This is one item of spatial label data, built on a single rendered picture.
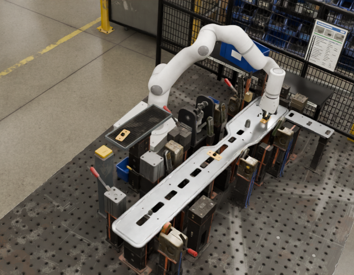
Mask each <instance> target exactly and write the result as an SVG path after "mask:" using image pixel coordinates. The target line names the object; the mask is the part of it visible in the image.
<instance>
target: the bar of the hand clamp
mask: <svg viewBox="0 0 354 275"><path fill-rule="evenodd" d="M237 78H238V90H237V97H238V98H240V99H241V97H242V99H241V100H243V92H244V81H245V82H246V81H247V80H248V78H247V77H244V75H243V74H241V75H239V76H237Z"/></svg>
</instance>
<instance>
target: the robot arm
mask: <svg viewBox="0 0 354 275"><path fill-rule="evenodd" d="M216 41H222V42H224V43H227V44H231V45H233V46H234V47H235V48H236V49H237V51H238V52H239V53H240V54H241V55H242V56H243V57H244V58H245V60H246V61H247V62H248V63H249V64H250V65H251V66H252V67H253V68H254V69H256V70H260V69H263V70H264V71H265V72H266V73H267V74H268V81H267V86H266V88H265V90H264V91H265V93H264V94H263V96H262V98H261V101H260V105H259V107H260V108H261V109H262V112H263V114H262V116H263V117H262V118H263V119H264V117H265V116H266V113H267V112H268V115H267V117H266V120H268V119H270V116H271V115H272V114H274V115H276V114H277V109H278V105H279V95H280V91H281V87H282V85H283V81H284V77H285V71H284V70H283V69H281V68H279V66H278V65H277V64H276V62H275V61H274V60H273V59H272V58H270V57H267V56H264V55H263V53H262V52H261V51H260V50H259V48H258V47H257V46H256V45H255V44H254V43H253V41H252V40H251V39H250V38H249V37H248V35H247V34H246V33H245V31H244V30H242V29H241V28H240V27H238V26H235V25H229V26H219V25H216V24H209V25H205V26H203V27H202V28H201V29H200V31H199V35H198V37H197V40H196V41H195V42H194V43H193V44H192V46H190V47H186V48H184V49H183V50H181V51H180V52H179V53H178V54H176V55H175V56H174V58H173V59H172V60H170V61H169V63H168V64H159V65H158V66H156V68H155V69H154V71H153V73H152V76H151V78H150V80H149V83H148V89H149V96H148V104H147V107H148V106H150V105H151V104H155V105H157V106H159V107H160V108H162V109H164V108H163V106H166V107H167V100H168V97H169V93H170V88H171V87H172V85H173V84H174V83H175V82H176V80H177V79H178V78H179V77H180V76H181V75H182V73H183V72H184V71H185V70H187V69H188V68H189V67H190V66H191V65H192V64H194V63H195V62H197V61H201V60H203V59H205V58H207V57H208V56H209V55H210V54H211V53H212V51H213V49H214V45H215V42H216ZM168 129H169V123H168V121H166V122H165V123H163V124H162V125H161V126H159V127H158V128H157V129H155V130H154V131H152V135H162V134H165V133H166V132H167V131H168Z"/></svg>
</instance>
